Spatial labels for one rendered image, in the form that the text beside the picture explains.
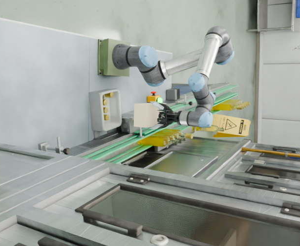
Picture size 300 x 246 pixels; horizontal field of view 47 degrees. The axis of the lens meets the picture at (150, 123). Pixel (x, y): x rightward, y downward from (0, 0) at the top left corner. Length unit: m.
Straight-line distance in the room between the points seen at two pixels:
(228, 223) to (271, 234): 0.09
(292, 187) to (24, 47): 1.48
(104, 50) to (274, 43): 6.08
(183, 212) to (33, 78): 1.11
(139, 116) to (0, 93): 0.67
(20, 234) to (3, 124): 0.88
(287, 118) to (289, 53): 1.38
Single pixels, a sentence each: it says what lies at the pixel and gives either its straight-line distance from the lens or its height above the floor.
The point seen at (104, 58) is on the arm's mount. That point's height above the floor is 0.80.
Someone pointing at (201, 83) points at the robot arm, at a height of 1.43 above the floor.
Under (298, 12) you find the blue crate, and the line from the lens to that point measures 7.10.
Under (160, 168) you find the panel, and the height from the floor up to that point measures 1.09.
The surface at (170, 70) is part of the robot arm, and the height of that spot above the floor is 1.11.
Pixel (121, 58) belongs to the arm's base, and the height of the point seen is 0.89.
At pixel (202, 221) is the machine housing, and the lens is 0.78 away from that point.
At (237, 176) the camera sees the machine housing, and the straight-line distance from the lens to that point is 1.99.
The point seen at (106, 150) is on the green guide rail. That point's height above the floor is 0.91.
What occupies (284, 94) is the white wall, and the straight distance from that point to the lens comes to 7.84.
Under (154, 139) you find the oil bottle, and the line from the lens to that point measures 2.09.
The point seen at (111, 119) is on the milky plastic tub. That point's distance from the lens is 2.10.
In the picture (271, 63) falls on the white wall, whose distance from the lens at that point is 7.84.
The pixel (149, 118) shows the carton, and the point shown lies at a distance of 1.79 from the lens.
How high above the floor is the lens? 2.07
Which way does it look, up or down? 32 degrees down
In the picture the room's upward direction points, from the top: 95 degrees clockwise
